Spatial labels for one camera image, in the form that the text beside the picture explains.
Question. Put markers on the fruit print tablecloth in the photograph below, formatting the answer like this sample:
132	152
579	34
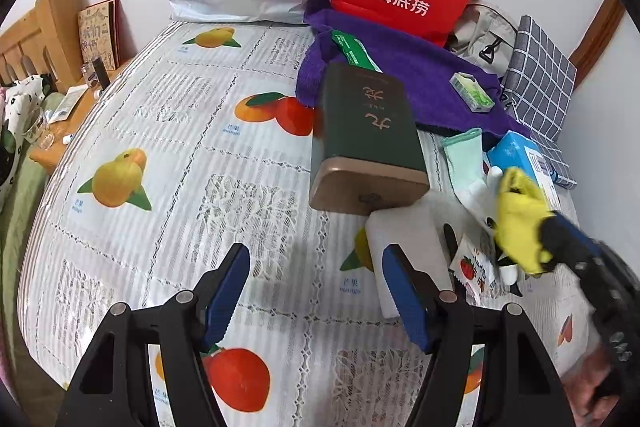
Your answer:
175	217

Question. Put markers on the wooden bedside table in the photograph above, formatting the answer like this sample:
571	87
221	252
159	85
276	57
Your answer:
75	129

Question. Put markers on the yellow and black sock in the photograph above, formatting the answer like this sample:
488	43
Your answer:
520	227

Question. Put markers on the clear glass cup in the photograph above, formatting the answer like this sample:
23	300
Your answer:
37	129

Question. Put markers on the green and white packet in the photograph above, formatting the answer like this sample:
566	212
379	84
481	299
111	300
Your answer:
352	47

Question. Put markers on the black spotted white cloth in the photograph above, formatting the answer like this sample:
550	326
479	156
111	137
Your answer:
15	107

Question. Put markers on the dark green box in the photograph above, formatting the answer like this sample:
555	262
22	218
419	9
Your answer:
350	132

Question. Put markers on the fruit print packet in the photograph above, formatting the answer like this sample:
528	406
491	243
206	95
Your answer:
467	267

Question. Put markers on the wooden door frame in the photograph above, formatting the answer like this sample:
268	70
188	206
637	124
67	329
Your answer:
597	32

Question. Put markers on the small green and white box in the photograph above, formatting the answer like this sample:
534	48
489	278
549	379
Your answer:
470	89

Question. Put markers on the grey checked cloth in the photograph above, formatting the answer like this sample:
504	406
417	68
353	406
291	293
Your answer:
540	72

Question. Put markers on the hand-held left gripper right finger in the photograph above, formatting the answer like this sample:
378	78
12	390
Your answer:
405	292

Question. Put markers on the light green sock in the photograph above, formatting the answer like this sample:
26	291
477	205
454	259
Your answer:
462	157

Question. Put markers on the small black bottle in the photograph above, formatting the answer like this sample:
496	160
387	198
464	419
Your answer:
100	74

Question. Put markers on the wooden headboard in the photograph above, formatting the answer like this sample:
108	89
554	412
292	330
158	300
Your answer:
50	22

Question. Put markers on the illustrated book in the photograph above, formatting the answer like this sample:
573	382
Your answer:
97	37

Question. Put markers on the beige backpack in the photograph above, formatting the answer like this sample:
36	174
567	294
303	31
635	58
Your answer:
480	32

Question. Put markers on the person's right hand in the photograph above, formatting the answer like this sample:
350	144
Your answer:
590	387

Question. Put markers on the blue tissue pack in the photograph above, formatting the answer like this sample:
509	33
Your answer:
520	152

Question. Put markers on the white tube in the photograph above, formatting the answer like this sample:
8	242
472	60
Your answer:
70	104

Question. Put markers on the green blanket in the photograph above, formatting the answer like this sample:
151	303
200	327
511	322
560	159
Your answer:
20	232

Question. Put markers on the purple towel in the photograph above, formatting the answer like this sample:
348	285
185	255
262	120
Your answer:
420	72

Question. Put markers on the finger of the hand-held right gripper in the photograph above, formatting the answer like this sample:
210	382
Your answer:
565	242

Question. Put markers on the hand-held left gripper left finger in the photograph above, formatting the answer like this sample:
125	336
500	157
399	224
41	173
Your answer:
230	292

